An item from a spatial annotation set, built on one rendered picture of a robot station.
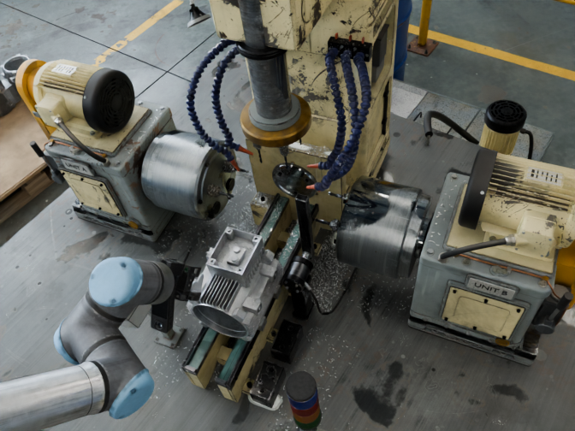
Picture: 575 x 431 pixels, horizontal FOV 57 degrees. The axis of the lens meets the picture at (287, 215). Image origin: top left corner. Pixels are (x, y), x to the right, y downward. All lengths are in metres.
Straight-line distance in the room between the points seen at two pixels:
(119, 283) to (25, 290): 0.94
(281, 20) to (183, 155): 0.58
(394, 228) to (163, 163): 0.68
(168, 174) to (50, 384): 0.79
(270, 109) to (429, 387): 0.84
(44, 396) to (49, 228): 1.19
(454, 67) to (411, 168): 1.85
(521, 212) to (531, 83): 2.51
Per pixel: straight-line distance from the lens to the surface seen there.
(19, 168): 3.40
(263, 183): 1.70
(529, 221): 1.20
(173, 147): 1.59
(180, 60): 3.99
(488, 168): 1.20
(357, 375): 1.53
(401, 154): 1.99
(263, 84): 1.24
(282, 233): 1.71
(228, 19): 1.19
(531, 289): 1.30
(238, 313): 1.30
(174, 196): 1.57
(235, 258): 1.33
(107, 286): 1.03
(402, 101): 2.83
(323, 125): 1.59
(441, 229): 1.34
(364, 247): 1.37
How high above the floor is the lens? 2.23
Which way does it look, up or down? 52 degrees down
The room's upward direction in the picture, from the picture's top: 9 degrees counter-clockwise
